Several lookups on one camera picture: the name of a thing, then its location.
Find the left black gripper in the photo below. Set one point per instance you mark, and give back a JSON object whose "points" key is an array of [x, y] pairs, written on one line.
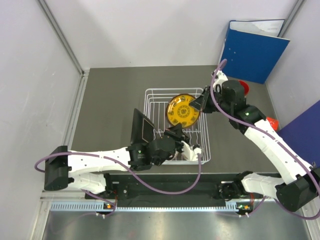
{"points": [[176, 132]]}

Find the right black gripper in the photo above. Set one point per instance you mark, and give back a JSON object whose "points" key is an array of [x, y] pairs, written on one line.
{"points": [[201, 102]]}

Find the yellow patterned plate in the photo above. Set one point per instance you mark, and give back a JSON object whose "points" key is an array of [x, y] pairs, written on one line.
{"points": [[179, 111]]}

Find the black floral rectangular tray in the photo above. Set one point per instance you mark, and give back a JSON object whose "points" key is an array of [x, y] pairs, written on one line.
{"points": [[142, 131]]}

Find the black skull mug red inside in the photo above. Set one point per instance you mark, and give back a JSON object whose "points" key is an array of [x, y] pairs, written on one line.
{"points": [[245, 86]]}

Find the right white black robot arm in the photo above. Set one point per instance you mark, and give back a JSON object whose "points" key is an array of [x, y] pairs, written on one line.
{"points": [[298, 183]]}

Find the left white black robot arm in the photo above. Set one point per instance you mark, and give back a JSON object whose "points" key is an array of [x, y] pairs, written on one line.
{"points": [[87, 170]]}

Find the red cube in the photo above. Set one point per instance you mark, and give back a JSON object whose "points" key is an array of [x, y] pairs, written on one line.
{"points": [[273, 122]]}

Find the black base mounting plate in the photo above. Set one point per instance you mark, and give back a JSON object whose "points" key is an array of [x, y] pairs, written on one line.
{"points": [[213, 185]]}

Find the dark blue binder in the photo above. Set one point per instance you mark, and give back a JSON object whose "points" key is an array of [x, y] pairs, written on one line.
{"points": [[303, 134]]}

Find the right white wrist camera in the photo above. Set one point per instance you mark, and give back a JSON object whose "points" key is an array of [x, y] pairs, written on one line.
{"points": [[219, 78]]}

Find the white wire dish rack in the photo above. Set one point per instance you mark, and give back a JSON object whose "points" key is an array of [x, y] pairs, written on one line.
{"points": [[156, 101]]}

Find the blue ring binder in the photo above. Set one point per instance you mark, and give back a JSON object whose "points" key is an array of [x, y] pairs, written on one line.
{"points": [[252, 48]]}

